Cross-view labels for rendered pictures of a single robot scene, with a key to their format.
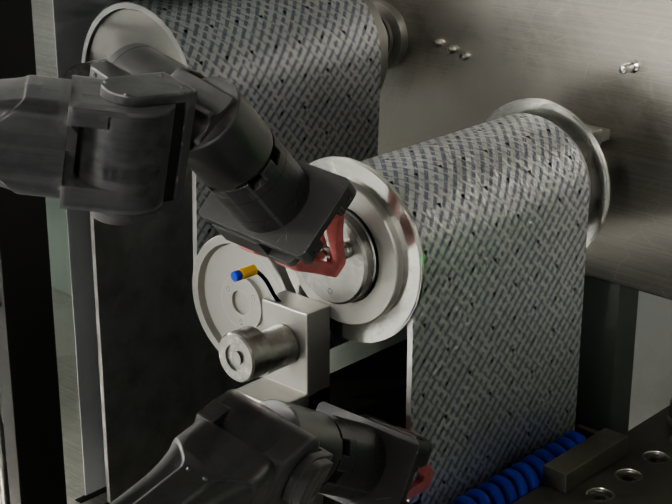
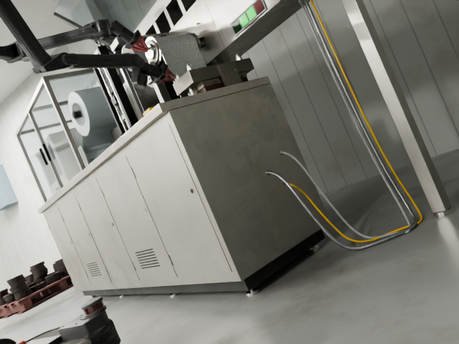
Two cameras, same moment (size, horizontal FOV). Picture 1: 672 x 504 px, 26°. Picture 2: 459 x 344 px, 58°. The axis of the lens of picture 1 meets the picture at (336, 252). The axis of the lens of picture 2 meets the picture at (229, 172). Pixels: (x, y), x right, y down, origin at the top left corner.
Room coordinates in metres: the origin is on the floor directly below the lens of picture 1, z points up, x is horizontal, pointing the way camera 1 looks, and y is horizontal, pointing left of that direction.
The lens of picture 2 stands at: (-1.01, -0.48, 0.52)
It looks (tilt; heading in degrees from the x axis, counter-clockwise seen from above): 0 degrees down; 10
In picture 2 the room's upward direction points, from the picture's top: 23 degrees counter-clockwise
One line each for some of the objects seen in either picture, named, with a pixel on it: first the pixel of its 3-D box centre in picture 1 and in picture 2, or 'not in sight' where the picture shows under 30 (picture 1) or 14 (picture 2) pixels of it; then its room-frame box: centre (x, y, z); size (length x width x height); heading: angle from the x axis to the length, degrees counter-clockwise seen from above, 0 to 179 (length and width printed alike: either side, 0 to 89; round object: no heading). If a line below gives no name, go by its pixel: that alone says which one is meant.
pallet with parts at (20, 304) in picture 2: not in sight; (43, 279); (3.82, 3.14, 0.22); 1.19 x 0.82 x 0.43; 154
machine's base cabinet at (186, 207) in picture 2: not in sight; (149, 222); (1.73, 0.65, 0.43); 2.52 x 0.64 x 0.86; 47
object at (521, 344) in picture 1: (498, 392); (188, 68); (1.10, -0.14, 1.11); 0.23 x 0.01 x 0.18; 137
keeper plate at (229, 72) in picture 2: not in sight; (229, 74); (1.00, -0.33, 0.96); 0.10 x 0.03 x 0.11; 137
